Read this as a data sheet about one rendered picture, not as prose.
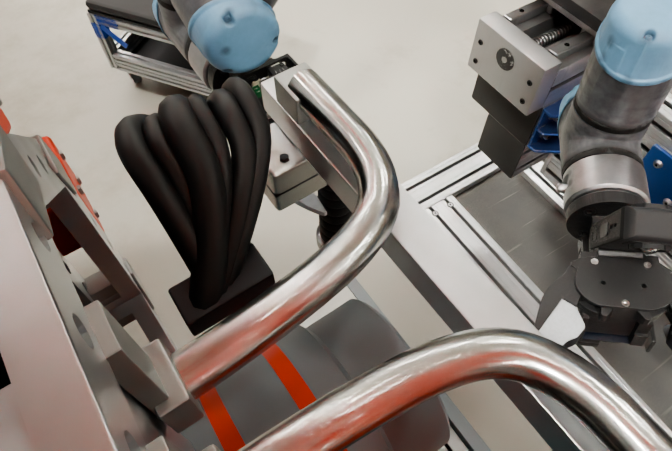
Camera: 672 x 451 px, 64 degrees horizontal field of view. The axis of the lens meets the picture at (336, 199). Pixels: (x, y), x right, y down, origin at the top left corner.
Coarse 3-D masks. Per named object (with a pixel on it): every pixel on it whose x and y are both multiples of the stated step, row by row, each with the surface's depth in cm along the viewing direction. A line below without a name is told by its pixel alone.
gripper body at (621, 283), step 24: (600, 192) 49; (624, 192) 48; (576, 216) 51; (600, 216) 50; (576, 264) 46; (600, 264) 45; (624, 264) 45; (648, 264) 44; (576, 288) 44; (600, 288) 44; (624, 288) 43; (648, 288) 43; (600, 312) 43; (624, 312) 43; (648, 312) 42; (600, 336) 48; (624, 336) 47; (648, 336) 47
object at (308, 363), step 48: (288, 336) 39; (336, 336) 38; (384, 336) 37; (240, 384) 36; (288, 384) 35; (336, 384) 34; (192, 432) 33; (240, 432) 33; (384, 432) 35; (432, 432) 36
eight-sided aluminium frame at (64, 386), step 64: (0, 128) 23; (0, 192) 19; (64, 192) 41; (0, 256) 17; (0, 320) 16; (64, 320) 16; (128, 320) 57; (64, 384) 15; (64, 448) 14; (128, 448) 15
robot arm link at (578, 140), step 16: (560, 112) 58; (576, 112) 53; (560, 128) 58; (576, 128) 54; (592, 128) 52; (560, 144) 57; (576, 144) 54; (592, 144) 52; (608, 144) 51; (624, 144) 51; (640, 144) 53; (576, 160) 53; (640, 160) 51
